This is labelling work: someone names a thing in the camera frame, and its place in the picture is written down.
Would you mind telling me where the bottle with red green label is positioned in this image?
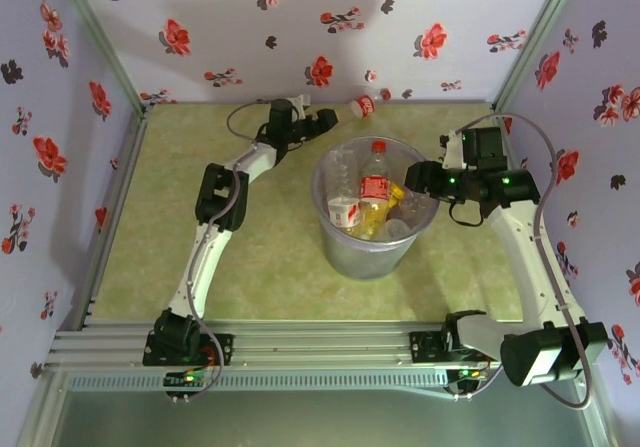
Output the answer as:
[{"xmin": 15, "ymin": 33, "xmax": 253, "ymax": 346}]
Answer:
[{"xmin": 327, "ymin": 196, "xmax": 362, "ymax": 229}]

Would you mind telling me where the clear bottle red label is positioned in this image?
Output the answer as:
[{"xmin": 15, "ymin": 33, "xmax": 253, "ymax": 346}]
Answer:
[
  {"xmin": 358, "ymin": 140, "xmax": 392, "ymax": 206},
  {"xmin": 348, "ymin": 88, "xmax": 393, "ymax": 119}
]

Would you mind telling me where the small clear bottle white cap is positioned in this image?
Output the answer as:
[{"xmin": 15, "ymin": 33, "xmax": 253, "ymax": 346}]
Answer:
[{"xmin": 382, "ymin": 216, "xmax": 409, "ymax": 241}]

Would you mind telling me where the yellow plastic bottle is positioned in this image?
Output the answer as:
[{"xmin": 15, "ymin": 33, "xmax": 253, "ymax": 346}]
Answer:
[{"xmin": 349, "ymin": 181, "xmax": 406, "ymax": 241}]

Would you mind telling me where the translucent grey plastic bin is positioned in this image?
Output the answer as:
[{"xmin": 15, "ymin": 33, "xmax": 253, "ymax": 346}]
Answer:
[{"xmin": 310, "ymin": 135, "xmax": 442, "ymax": 282}]

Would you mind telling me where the grey metal front panel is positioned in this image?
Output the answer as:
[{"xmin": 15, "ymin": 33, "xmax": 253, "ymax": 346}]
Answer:
[{"xmin": 19, "ymin": 384, "xmax": 616, "ymax": 447}]

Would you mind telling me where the grey right arm cable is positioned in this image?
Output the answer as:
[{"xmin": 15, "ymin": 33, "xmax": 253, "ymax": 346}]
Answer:
[{"xmin": 447, "ymin": 113, "xmax": 599, "ymax": 411}]

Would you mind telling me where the aluminium corner post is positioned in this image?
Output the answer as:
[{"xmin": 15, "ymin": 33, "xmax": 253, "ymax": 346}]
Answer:
[
  {"xmin": 491, "ymin": 0, "xmax": 586, "ymax": 117},
  {"xmin": 52, "ymin": 0, "xmax": 150, "ymax": 117}
]

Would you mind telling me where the aluminium side frame rail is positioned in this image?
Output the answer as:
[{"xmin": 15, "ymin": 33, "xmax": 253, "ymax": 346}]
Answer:
[{"xmin": 74, "ymin": 106, "xmax": 151, "ymax": 329}]

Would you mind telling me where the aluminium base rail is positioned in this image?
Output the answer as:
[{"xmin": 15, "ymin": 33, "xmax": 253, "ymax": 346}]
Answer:
[{"xmin": 44, "ymin": 319, "xmax": 596, "ymax": 373}]

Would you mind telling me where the perforated grey cable duct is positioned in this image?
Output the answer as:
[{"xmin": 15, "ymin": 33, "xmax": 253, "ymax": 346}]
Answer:
[{"xmin": 67, "ymin": 369, "xmax": 451, "ymax": 393}]

